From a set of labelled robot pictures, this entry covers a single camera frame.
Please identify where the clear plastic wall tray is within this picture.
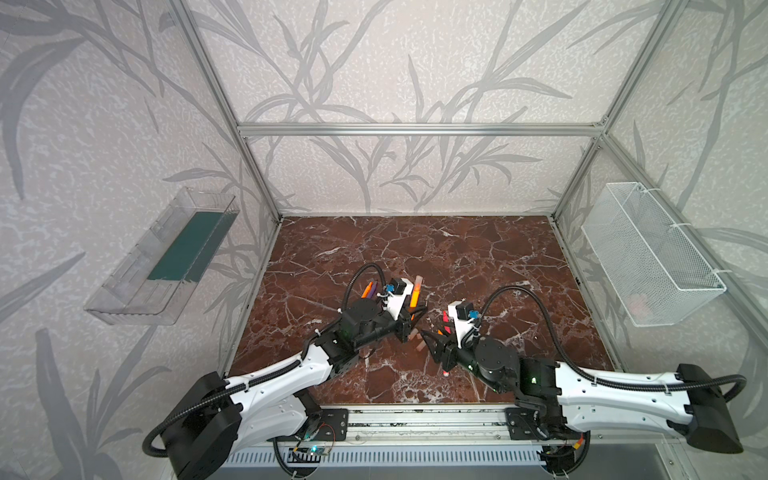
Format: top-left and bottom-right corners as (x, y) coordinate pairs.
(84, 187), (240, 326)

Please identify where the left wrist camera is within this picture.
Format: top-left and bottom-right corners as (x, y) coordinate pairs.
(384, 278), (414, 320)

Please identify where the orange highlighter pen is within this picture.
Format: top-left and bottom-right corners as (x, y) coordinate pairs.
(361, 281), (375, 299)
(409, 275), (423, 310)

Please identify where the aluminium cage frame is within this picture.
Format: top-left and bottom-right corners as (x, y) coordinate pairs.
(167, 0), (768, 421)

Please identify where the white wire mesh basket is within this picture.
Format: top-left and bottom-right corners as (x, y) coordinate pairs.
(582, 182), (727, 328)

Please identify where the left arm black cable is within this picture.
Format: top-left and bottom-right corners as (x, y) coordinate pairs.
(141, 262), (388, 460)

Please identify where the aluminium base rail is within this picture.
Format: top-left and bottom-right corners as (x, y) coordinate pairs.
(220, 403), (689, 479)

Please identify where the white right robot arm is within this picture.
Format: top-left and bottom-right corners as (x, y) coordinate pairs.
(421, 331), (746, 454)

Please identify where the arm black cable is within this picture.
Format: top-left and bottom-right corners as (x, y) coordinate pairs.
(141, 262), (388, 460)
(464, 284), (749, 404)

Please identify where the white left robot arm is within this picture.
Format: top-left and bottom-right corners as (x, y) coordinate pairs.
(142, 294), (420, 479)

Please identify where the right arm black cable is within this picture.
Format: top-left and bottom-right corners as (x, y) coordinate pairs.
(464, 284), (749, 404)

